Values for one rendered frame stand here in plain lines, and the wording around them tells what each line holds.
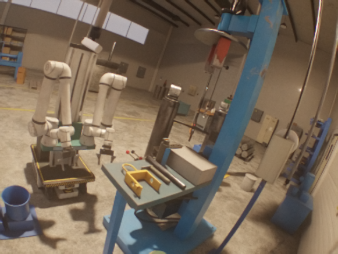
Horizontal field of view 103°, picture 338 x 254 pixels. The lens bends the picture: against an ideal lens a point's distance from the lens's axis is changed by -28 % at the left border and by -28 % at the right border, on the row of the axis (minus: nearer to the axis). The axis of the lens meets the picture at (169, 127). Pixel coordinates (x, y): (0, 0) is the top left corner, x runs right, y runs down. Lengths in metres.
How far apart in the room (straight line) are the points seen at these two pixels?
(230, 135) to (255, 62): 0.67
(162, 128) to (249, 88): 1.08
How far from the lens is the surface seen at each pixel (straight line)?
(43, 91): 1.76
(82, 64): 2.17
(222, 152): 1.69
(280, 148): 1.72
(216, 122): 3.22
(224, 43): 1.78
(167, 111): 2.10
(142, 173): 1.18
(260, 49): 1.72
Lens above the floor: 1.69
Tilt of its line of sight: 14 degrees down
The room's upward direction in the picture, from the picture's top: 19 degrees clockwise
